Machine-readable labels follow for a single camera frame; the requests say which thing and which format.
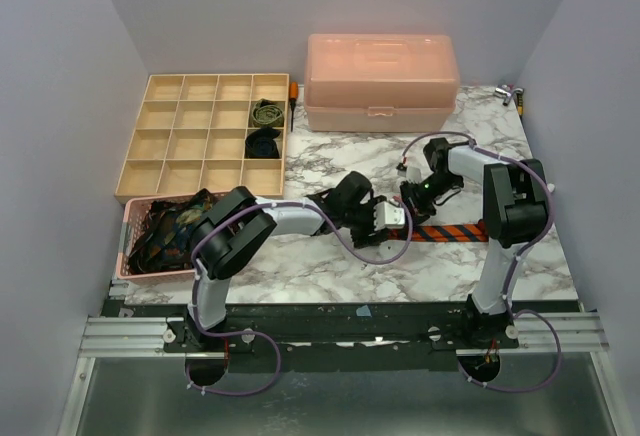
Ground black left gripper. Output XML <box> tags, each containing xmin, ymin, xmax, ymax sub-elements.
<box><xmin>341</xmin><ymin>197</ymin><xmax>388</xmax><ymax>248</ymax></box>

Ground orange navy striped tie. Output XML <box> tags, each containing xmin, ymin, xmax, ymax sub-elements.
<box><xmin>411</xmin><ymin>221</ymin><xmax>489</xmax><ymax>243</ymax></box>

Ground pink plastic storage box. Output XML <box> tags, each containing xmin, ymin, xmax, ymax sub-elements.
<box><xmin>304</xmin><ymin>34</ymin><xmax>460</xmax><ymax>133</ymax></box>

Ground pink plastic basket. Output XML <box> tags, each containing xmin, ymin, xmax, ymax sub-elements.
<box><xmin>115</xmin><ymin>193</ymin><xmax>224</xmax><ymax>285</ymax></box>

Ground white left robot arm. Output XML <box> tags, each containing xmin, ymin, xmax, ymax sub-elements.
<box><xmin>187</xmin><ymin>171</ymin><xmax>405</xmax><ymax>351</ymax></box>

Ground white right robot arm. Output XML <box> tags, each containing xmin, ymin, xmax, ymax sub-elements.
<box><xmin>400</xmin><ymin>138</ymin><xmax>553</xmax><ymax>348</ymax></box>

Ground pile of patterned ties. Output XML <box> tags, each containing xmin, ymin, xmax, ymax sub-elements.
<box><xmin>128</xmin><ymin>189</ymin><xmax>219</xmax><ymax>275</ymax></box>

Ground rolled black tie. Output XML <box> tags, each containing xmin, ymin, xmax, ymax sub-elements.
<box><xmin>245</xmin><ymin>127</ymin><xmax>281</xmax><ymax>159</ymax></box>

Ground silver socket tool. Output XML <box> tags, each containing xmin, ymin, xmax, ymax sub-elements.
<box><xmin>494</xmin><ymin>84</ymin><xmax>524</xmax><ymax>106</ymax></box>

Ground rolled green tie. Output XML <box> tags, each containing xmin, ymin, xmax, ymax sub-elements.
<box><xmin>249</xmin><ymin>99</ymin><xmax>285</xmax><ymax>128</ymax></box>

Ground yellow black tool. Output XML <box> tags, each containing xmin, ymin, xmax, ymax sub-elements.
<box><xmin>515</xmin><ymin>91</ymin><xmax>524</xmax><ymax>118</ymax></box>

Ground wooden compartment tray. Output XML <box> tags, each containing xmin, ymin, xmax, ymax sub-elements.
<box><xmin>115</xmin><ymin>73</ymin><xmax>290</xmax><ymax>203</ymax></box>

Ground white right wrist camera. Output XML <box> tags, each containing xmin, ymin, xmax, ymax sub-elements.
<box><xmin>396</xmin><ymin>159</ymin><xmax>422</xmax><ymax>184</ymax></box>

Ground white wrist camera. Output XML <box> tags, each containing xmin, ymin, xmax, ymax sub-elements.
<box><xmin>396</xmin><ymin>159</ymin><xmax>422</xmax><ymax>184</ymax></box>
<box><xmin>373</xmin><ymin>201</ymin><xmax>407</xmax><ymax>231</ymax></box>

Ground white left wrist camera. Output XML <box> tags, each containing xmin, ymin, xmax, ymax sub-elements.
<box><xmin>373</xmin><ymin>201</ymin><xmax>407</xmax><ymax>231</ymax></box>

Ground black mounting rail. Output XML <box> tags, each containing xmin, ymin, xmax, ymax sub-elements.
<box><xmin>101</xmin><ymin>300</ymin><xmax>579</xmax><ymax>378</ymax></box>

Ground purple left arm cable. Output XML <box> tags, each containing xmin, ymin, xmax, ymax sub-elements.
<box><xmin>189</xmin><ymin>195</ymin><xmax>415</xmax><ymax>397</ymax></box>

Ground orange handled screwdriver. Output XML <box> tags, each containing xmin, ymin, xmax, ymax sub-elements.
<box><xmin>288</xmin><ymin>81</ymin><xmax>299</xmax><ymax>131</ymax></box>

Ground aluminium extrusion frame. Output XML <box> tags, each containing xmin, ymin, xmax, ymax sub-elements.
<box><xmin>54</xmin><ymin>305</ymin><xmax>621</xmax><ymax>436</ymax></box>

